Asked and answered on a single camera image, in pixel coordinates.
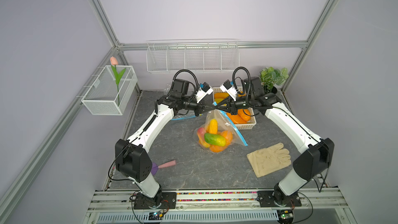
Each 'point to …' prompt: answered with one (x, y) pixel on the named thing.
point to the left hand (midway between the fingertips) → (214, 107)
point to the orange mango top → (236, 118)
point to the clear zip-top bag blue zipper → (224, 124)
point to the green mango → (215, 139)
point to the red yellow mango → (200, 132)
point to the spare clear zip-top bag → (180, 116)
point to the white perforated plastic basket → (252, 123)
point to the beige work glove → (267, 160)
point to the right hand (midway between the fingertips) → (216, 106)
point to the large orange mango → (228, 136)
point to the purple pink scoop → (155, 167)
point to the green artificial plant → (270, 76)
